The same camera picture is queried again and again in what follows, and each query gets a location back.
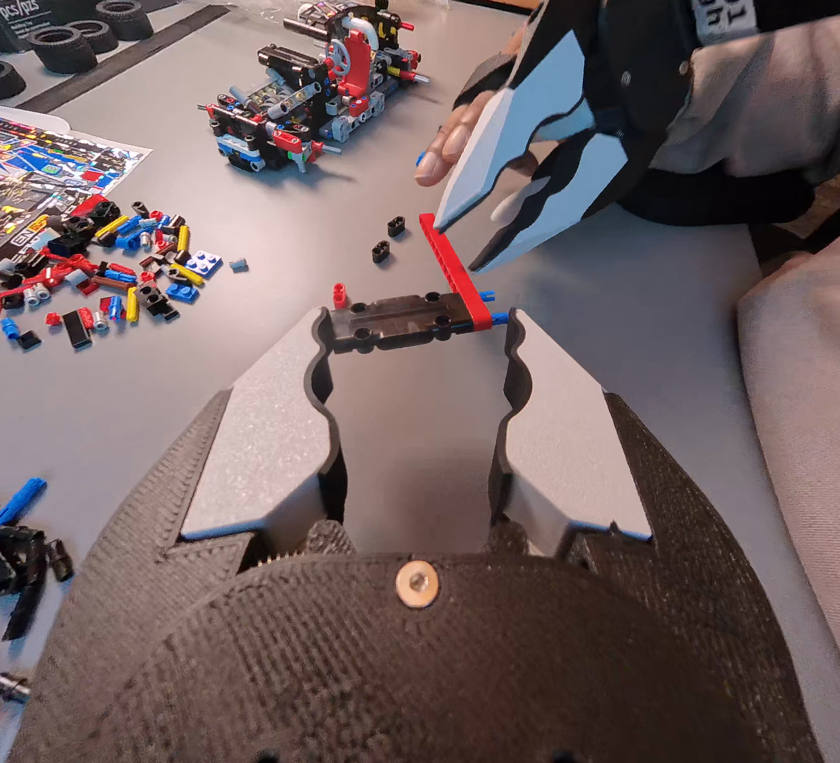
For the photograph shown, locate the black lego panel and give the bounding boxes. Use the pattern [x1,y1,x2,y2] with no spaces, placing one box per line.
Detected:
[326,292,475,354]

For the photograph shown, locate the partly built lego car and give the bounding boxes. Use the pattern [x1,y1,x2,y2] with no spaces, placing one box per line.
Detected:
[206,0,431,175]

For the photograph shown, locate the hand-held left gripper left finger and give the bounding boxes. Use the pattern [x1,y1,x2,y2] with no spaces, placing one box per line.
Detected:
[180,307,347,542]

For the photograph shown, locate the black lego tyre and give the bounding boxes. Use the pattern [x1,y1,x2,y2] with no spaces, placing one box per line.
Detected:
[95,0,155,42]

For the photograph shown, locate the pile of mixed lego pieces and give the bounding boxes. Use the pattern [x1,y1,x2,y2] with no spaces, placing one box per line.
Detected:
[0,195,201,352]

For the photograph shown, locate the long red lego beam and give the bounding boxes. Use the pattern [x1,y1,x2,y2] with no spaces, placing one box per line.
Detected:
[419,212,493,326]

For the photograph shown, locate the pile of black blue pins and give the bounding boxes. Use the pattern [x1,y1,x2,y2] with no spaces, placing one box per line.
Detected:
[0,477,74,642]

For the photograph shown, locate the colourful sticker sheet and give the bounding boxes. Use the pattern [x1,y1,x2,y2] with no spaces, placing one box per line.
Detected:
[0,107,153,265]

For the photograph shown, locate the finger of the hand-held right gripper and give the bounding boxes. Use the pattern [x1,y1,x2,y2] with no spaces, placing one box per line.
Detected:
[468,132,632,273]
[433,30,599,234]

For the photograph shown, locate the person's right hand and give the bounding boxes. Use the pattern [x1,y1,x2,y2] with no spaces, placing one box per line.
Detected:
[415,90,506,188]

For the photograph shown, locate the person's right forearm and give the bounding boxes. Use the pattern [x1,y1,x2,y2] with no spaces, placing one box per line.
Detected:
[650,21,840,176]

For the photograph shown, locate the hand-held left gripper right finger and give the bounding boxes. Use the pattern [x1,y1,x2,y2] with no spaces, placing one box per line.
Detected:
[489,309,654,558]

